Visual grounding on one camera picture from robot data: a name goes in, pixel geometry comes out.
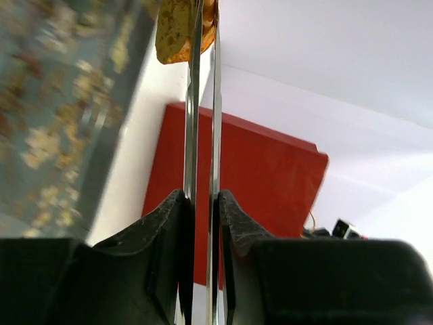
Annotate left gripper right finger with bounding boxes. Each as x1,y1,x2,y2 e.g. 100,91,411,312
219,190,432,324

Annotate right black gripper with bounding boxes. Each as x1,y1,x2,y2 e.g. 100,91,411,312
300,228,332,240

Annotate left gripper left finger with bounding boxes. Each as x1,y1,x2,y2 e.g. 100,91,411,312
1,190,194,324

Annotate red paper bag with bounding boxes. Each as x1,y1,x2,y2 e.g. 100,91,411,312
141,102,330,292

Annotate small brown bread roll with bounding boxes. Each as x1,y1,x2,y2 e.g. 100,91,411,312
155,1,218,64

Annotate floral metal tray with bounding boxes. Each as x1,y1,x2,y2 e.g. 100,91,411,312
1,1,159,238

